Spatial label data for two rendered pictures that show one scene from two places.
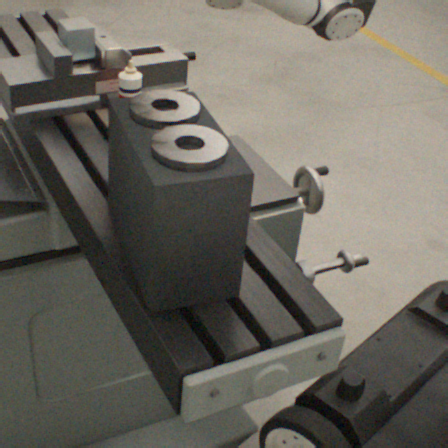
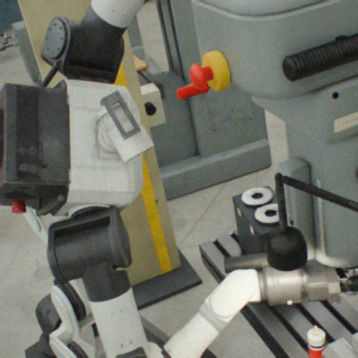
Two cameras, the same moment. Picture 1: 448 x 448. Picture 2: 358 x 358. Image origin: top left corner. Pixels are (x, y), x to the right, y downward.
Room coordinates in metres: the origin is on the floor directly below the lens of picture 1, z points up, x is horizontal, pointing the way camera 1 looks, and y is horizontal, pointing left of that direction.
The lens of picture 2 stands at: (2.16, 0.18, 2.07)
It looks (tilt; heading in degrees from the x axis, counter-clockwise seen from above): 30 degrees down; 194
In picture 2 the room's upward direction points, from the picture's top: 12 degrees counter-clockwise
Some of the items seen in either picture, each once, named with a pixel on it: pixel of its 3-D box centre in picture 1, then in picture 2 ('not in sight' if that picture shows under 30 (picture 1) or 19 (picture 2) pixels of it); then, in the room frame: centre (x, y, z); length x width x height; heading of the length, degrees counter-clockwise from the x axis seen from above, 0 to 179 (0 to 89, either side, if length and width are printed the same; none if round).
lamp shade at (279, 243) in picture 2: not in sight; (285, 244); (1.35, 0.14, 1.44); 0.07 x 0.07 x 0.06
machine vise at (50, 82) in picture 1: (91, 65); not in sight; (1.27, 0.27, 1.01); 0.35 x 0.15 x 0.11; 121
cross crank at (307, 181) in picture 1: (295, 192); not in sight; (1.45, -0.17, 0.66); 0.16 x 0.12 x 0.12; 121
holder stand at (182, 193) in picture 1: (173, 191); (267, 232); (0.79, 0.06, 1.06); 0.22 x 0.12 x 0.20; 24
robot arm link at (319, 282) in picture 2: not in sight; (307, 281); (1.21, 0.17, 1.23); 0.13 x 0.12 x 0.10; 6
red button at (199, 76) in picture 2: not in sight; (202, 75); (1.33, 0.04, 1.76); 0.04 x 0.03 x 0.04; 31
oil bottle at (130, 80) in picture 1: (130, 89); (316, 342); (1.18, 0.18, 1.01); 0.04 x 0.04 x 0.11
